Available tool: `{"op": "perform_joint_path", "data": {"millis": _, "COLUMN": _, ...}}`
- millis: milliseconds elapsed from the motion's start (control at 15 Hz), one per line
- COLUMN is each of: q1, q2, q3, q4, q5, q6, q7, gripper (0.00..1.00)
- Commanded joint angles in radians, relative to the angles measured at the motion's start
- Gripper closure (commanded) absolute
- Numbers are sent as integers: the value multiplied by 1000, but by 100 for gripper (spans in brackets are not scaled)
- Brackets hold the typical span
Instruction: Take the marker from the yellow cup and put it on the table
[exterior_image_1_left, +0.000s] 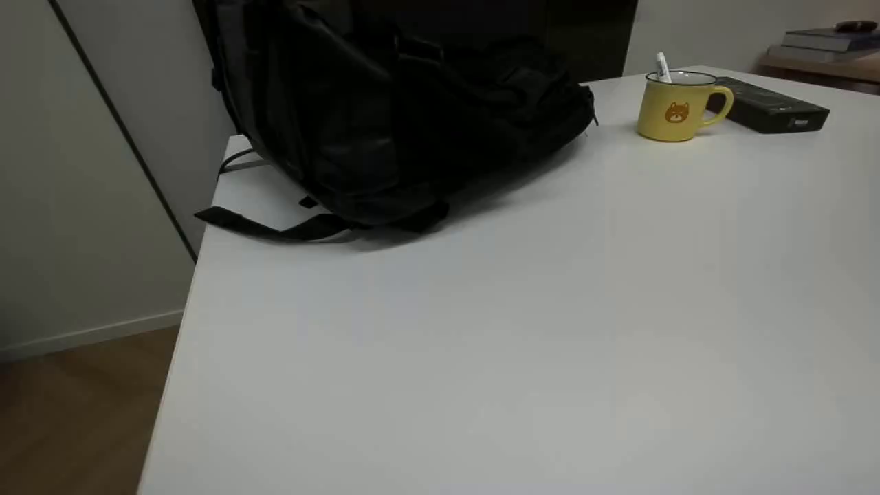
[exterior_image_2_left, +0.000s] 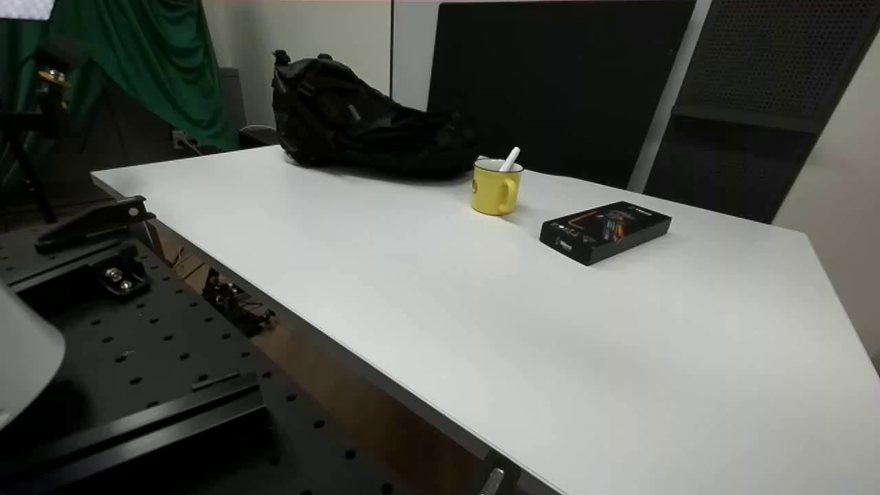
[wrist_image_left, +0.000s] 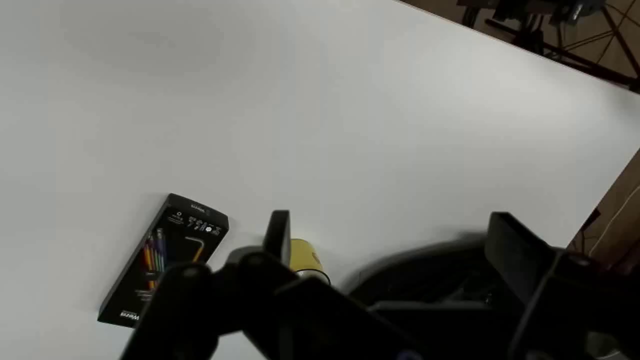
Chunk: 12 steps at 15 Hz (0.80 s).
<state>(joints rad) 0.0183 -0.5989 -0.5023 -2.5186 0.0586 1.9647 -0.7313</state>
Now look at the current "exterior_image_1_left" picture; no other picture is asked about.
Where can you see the black backpack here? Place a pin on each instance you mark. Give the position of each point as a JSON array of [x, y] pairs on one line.
[[368, 120]]

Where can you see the flat black case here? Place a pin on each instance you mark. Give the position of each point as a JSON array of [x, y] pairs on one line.
[[773, 108]]

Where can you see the yellow enamel cup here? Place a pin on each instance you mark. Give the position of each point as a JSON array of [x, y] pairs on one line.
[[674, 113]]

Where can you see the stack of grey books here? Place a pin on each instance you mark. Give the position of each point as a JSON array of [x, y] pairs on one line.
[[826, 43]]

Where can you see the small dark object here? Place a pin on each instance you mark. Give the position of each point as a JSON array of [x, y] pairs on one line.
[[856, 27]]

